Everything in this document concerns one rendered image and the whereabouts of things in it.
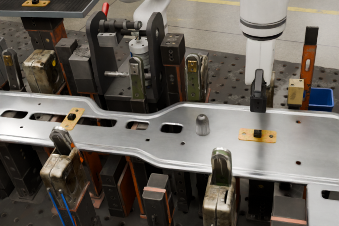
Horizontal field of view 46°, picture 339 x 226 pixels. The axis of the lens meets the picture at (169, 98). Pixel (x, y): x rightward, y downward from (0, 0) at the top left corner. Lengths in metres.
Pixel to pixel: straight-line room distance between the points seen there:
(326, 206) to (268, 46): 0.32
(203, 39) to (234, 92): 1.81
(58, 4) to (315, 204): 0.91
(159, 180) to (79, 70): 0.44
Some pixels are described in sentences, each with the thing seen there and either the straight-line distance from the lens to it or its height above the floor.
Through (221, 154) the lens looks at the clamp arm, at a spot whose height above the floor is 1.12.
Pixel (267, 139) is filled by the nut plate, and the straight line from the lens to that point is 0.93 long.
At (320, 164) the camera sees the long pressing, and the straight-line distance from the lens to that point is 0.90.
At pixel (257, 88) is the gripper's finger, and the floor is 1.19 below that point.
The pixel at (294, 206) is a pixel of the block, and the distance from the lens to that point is 0.84.
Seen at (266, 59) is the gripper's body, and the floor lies 1.24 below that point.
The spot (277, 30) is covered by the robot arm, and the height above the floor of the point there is 1.29.
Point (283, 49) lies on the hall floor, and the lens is 3.18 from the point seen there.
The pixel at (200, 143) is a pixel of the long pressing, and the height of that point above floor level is 1.00.
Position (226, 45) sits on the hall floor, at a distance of 3.23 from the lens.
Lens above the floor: 1.64
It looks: 38 degrees down
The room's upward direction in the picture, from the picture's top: 7 degrees counter-clockwise
